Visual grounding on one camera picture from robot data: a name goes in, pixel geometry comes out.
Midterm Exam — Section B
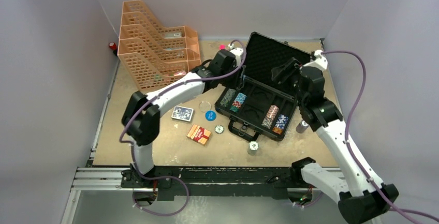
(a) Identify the black poker chip case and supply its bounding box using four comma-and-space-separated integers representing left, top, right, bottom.
215, 32, 311, 142

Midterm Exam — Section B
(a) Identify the white poker chip stack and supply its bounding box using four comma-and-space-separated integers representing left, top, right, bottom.
247, 141, 259, 156
296, 120, 309, 133

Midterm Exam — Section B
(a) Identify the white poker chip stack front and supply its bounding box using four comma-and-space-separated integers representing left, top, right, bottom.
247, 141, 259, 156

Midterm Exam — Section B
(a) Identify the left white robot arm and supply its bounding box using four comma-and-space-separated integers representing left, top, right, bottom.
120, 48, 246, 187

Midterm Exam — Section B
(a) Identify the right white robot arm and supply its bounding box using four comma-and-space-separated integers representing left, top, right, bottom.
271, 56, 399, 223

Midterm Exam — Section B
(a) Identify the green poker chip row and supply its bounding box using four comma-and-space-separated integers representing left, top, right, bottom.
220, 88, 236, 108

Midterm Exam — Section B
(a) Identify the blue red chip row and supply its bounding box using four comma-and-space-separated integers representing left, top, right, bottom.
229, 93, 247, 113

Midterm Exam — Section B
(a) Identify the clear round disc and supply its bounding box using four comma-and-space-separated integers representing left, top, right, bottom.
198, 101, 212, 112

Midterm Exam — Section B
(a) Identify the blue round button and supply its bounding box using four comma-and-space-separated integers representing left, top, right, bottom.
205, 110, 217, 121

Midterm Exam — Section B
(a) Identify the blue orange chip row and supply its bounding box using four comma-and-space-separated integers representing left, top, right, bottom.
272, 114, 289, 135

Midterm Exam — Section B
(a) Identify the white poker chip flat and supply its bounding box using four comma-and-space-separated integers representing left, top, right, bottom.
214, 125, 224, 134

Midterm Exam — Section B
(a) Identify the blue playing card deck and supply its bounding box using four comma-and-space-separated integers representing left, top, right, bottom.
171, 106, 194, 123

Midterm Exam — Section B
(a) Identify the red playing card deck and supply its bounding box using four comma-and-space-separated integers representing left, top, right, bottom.
187, 124, 212, 146

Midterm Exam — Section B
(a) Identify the orange plastic file organizer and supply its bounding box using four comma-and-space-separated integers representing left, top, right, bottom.
117, 0, 201, 92

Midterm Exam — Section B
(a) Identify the red emergency button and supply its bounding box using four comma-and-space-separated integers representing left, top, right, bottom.
108, 42, 118, 53

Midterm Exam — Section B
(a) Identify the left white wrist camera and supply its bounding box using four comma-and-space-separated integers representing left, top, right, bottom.
228, 46, 244, 58

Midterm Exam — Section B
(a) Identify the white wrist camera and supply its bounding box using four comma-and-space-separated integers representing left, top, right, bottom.
303, 50, 328, 71
228, 46, 244, 58

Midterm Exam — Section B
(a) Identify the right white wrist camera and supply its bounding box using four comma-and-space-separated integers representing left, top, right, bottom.
303, 50, 328, 71

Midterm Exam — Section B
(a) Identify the black metal base rail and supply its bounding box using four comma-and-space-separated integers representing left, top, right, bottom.
121, 166, 319, 205

